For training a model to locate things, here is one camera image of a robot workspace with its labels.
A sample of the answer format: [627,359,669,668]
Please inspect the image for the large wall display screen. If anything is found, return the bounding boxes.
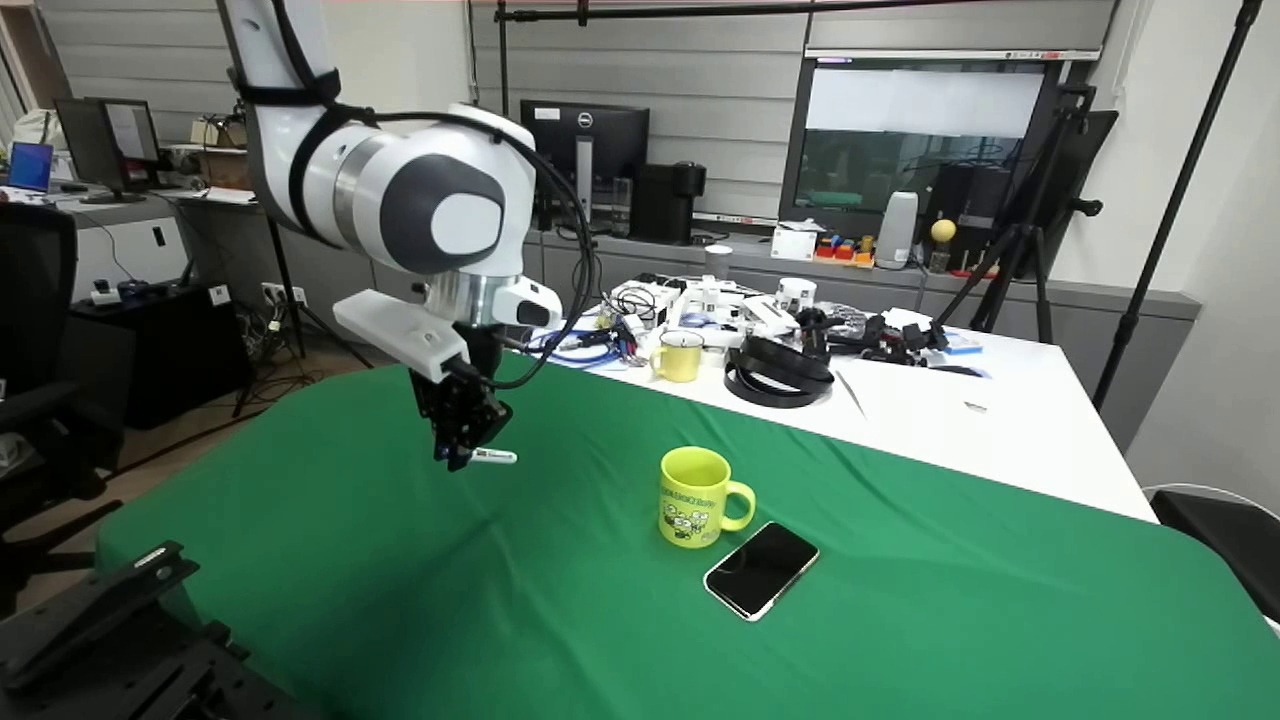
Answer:
[780,51,1072,246]

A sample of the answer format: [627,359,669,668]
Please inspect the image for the blue cable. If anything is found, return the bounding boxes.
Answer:
[535,322,631,370]

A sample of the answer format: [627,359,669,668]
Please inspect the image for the white cylindrical speaker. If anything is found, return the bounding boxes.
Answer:
[872,187,923,270]

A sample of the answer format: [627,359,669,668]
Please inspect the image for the black gear pile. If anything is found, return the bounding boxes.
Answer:
[794,299,997,376]

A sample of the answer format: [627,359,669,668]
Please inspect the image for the black chair with white rim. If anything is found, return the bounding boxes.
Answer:
[1148,481,1280,632]

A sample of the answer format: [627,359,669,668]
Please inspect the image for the plain yellow mug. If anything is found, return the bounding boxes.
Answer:
[649,330,708,386]

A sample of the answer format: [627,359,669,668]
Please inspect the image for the grey counter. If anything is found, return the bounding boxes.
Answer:
[522,223,1205,454]

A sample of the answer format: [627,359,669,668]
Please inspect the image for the black camera tripod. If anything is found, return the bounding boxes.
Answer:
[929,83,1111,340]

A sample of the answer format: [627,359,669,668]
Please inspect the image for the black office chair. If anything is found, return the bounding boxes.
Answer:
[0,198,138,610]

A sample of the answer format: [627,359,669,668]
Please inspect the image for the black tilted bracket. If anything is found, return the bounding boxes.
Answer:
[0,536,203,694]

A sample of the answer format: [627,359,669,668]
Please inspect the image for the green table cloth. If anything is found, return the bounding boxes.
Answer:
[92,356,1280,720]

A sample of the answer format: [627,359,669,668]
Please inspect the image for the small desk monitor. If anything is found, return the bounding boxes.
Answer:
[51,90,172,198]

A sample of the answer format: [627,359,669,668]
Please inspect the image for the black computer tower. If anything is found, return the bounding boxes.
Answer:
[623,159,713,246]

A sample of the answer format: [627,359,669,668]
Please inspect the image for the blue box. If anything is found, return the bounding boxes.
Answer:
[4,138,60,194]

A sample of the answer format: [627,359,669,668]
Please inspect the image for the yellow-green cartoon cup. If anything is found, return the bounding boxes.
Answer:
[650,442,761,552]

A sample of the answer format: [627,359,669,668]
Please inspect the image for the red small items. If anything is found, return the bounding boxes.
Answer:
[815,227,880,263]

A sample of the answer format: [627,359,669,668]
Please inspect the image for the black computer monitor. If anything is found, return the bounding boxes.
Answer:
[516,97,655,231]

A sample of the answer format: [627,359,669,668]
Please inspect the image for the white table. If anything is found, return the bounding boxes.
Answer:
[526,270,1165,528]

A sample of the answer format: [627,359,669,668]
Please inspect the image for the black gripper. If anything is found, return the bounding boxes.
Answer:
[405,322,518,476]

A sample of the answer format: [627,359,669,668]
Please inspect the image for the black smartphone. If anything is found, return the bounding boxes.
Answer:
[701,515,826,629]

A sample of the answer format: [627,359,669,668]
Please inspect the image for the black low cabinet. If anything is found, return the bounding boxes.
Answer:
[68,277,261,434]

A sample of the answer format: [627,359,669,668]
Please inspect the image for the white tray with parts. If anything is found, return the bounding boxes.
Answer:
[605,270,803,356]

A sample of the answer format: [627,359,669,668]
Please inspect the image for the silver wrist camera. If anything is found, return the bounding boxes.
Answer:
[465,269,569,337]

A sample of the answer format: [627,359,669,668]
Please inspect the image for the black coiled strap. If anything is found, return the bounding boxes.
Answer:
[719,328,839,410]

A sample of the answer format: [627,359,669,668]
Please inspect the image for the black slanted pole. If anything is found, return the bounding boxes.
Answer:
[1088,0,1265,410]

